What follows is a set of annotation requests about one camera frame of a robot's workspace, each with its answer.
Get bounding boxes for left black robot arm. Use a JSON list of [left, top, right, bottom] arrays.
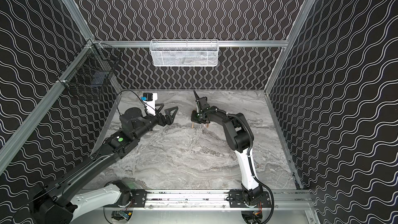
[[11, 103, 178, 224]]

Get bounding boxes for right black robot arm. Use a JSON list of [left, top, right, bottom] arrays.
[[191, 91, 264, 205]]

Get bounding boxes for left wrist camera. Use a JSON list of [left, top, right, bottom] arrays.
[[141, 92, 158, 116]]

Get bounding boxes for white wire mesh basket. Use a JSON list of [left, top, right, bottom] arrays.
[[149, 39, 220, 67]]

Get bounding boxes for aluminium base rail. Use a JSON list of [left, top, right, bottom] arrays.
[[63, 189, 312, 209]]

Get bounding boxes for black wire mesh basket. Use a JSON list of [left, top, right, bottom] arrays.
[[62, 43, 122, 101]]

